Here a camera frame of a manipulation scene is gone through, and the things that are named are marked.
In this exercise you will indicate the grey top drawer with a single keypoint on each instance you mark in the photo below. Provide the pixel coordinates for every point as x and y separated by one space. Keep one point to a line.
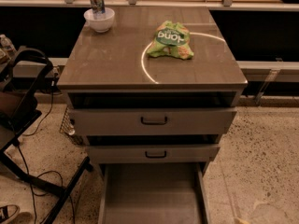
182 121

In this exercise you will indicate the metal drink can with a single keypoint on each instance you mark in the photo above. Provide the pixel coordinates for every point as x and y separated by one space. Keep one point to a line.
98 6

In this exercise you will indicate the green chip bag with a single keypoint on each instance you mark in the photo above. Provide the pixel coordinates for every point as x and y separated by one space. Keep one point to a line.
171 39

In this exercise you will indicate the white bowl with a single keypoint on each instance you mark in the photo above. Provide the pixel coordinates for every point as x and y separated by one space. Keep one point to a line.
100 23

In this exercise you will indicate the grey drawer cabinet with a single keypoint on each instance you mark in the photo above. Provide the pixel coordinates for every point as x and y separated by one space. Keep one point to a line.
113 71

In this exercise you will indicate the black white sneaker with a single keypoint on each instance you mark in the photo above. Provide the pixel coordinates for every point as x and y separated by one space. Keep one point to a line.
8 213

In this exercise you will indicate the grey drawer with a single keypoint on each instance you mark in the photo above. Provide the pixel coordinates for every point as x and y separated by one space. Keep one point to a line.
153 153
153 193
182 121

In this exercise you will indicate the wire mesh basket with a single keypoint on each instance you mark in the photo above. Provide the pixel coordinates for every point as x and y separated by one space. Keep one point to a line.
68 129

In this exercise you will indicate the plastic water bottle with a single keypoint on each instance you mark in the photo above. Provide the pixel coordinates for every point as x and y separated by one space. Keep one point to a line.
7 45

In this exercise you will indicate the grey middle drawer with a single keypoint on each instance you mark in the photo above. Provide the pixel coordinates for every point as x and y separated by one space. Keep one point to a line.
153 153

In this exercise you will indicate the grey bottom drawer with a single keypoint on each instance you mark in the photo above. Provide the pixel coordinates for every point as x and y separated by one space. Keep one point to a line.
153 193

